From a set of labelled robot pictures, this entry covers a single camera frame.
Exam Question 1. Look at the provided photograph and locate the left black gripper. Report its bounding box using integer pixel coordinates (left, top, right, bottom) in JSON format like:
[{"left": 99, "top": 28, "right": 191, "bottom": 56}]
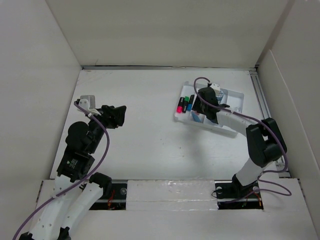
[{"left": 86, "top": 104, "right": 126, "bottom": 153}]

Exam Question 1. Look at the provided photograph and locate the green cap black highlighter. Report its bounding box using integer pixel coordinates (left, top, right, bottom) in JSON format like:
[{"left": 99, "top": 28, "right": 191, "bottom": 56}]
[{"left": 182, "top": 96, "right": 189, "bottom": 113}]

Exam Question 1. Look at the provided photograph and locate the blue cap black highlighter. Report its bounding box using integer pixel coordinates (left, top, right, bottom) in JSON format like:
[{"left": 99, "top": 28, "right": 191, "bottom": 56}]
[{"left": 186, "top": 94, "right": 195, "bottom": 112}]

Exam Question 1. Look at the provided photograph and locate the blue translucent eraser case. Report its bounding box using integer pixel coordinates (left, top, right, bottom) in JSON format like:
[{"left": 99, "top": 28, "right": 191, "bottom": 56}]
[{"left": 191, "top": 111, "right": 203, "bottom": 123}]

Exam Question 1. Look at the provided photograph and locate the pink cap black highlighter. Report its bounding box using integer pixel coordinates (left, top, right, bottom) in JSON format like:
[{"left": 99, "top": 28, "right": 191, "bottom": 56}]
[{"left": 176, "top": 97, "right": 185, "bottom": 114}]

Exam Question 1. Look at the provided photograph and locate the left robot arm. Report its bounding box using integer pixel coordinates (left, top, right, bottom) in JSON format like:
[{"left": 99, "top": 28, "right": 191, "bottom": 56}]
[{"left": 13, "top": 100, "right": 127, "bottom": 240}]

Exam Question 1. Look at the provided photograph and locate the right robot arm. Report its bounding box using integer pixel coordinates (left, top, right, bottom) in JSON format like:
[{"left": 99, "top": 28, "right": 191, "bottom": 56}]
[{"left": 192, "top": 85, "right": 287, "bottom": 203}]

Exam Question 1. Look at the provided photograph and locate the white foam block front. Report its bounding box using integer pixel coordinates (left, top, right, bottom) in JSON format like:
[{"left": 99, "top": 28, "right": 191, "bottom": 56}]
[{"left": 126, "top": 179, "right": 218, "bottom": 212}]

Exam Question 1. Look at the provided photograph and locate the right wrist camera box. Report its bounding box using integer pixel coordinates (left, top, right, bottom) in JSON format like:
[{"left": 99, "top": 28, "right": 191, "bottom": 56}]
[{"left": 207, "top": 82, "right": 221, "bottom": 95}]

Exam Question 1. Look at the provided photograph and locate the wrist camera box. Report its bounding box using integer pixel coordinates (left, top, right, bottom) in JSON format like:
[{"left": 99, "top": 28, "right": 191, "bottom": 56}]
[
  {"left": 75, "top": 95, "right": 97, "bottom": 114},
  {"left": 207, "top": 82, "right": 221, "bottom": 95}
]

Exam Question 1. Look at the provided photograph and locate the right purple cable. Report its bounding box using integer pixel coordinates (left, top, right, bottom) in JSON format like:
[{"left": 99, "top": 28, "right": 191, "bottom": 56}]
[{"left": 193, "top": 76, "right": 292, "bottom": 203}]

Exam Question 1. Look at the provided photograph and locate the purple cable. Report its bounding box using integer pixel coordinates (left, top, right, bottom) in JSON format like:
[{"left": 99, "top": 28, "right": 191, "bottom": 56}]
[
  {"left": 12, "top": 101, "right": 111, "bottom": 240},
  {"left": 193, "top": 76, "right": 292, "bottom": 203}
]

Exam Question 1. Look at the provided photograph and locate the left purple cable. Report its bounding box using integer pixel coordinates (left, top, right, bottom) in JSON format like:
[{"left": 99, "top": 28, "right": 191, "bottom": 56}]
[{"left": 12, "top": 101, "right": 111, "bottom": 240}]

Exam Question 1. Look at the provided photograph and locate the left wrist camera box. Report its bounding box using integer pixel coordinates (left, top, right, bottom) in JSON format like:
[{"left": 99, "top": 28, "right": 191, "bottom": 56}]
[{"left": 75, "top": 95, "right": 97, "bottom": 114}]

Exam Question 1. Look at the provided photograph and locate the metal rail right edge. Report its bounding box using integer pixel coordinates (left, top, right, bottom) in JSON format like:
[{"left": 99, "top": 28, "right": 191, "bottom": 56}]
[{"left": 249, "top": 70, "right": 291, "bottom": 178}]

